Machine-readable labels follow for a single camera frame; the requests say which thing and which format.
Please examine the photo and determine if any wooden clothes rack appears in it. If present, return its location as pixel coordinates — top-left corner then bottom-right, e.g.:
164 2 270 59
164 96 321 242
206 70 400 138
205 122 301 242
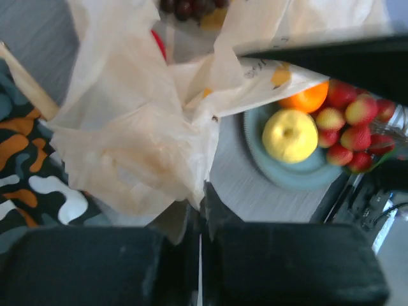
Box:
1 41 59 120

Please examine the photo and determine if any translucent orange plastic bag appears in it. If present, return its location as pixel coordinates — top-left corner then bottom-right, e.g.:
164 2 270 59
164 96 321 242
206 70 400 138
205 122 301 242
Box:
50 1 391 215

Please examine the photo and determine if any fake dark grape bunch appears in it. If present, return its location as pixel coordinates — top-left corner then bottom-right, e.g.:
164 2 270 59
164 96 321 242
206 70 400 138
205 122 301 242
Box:
159 0 231 22

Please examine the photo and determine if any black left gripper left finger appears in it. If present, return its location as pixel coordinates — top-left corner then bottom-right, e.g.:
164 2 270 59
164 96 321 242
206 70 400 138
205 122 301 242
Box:
147 200 200 245

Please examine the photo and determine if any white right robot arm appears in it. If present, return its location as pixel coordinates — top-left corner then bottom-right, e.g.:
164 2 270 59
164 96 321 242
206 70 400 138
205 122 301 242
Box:
244 34 407 247

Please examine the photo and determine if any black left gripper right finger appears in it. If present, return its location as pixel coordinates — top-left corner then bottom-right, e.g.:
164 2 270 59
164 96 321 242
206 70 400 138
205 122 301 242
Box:
203 181 245 239

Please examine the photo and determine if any fake red apple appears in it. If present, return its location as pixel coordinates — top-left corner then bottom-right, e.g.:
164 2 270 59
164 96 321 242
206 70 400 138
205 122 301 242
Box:
151 29 167 61

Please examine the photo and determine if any teal ceramic plate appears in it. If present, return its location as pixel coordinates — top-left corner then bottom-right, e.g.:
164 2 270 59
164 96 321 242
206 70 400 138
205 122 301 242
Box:
243 102 342 191

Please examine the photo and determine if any fake yellow apple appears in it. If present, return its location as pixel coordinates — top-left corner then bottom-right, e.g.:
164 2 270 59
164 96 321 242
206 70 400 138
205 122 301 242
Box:
261 108 318 164

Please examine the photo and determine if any fake orange fruit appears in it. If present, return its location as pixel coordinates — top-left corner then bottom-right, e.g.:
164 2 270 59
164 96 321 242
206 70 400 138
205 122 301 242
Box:
279 81 329 113

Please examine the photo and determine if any orange camouflage patterned garment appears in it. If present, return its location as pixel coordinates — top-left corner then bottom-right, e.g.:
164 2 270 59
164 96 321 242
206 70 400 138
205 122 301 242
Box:
1 61 109 255

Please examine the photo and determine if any fake strawberry bunch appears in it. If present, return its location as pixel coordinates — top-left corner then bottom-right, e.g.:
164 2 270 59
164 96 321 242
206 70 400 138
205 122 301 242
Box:
313 80 407 173

